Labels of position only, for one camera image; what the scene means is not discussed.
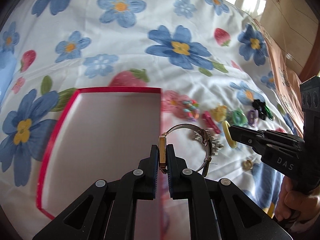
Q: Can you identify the pink hair clip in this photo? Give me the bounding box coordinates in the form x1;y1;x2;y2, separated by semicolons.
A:
202;111;221;134

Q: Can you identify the green bow hair tie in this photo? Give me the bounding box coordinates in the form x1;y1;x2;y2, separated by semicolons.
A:
227;108;249;127

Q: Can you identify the gold wrist watch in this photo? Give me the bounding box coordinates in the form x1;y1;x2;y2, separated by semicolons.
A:
158;123;217;178

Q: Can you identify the black green hair tie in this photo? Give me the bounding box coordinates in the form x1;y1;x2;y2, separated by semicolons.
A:
252;99;275;120

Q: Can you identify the colourful bead bracelet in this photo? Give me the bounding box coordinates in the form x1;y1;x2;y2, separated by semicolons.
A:
181;99;201;121

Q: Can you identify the purple bow hair tie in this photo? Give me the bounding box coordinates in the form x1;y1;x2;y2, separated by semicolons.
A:
247;109;259;127

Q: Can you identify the yellow claw hair clip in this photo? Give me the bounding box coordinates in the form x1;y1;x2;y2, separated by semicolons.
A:
209;105;228;122

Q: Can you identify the floral white bed sheet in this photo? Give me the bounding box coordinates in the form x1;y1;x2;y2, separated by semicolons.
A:
1;0;298;239

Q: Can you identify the red shallow box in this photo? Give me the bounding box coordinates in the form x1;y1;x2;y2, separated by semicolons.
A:
36;87;161;239

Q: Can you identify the light blue pillow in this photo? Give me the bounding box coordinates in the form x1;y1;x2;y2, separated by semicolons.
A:
0;51;17;102

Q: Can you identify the yellow hair ring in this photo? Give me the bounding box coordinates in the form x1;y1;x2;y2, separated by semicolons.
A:
221;120;238;148

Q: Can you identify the right hand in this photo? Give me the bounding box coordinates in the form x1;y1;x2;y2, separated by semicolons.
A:
274;176;319;222

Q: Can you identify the pink cardboard box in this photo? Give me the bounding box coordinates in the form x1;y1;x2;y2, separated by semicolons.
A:
254;20;304;137

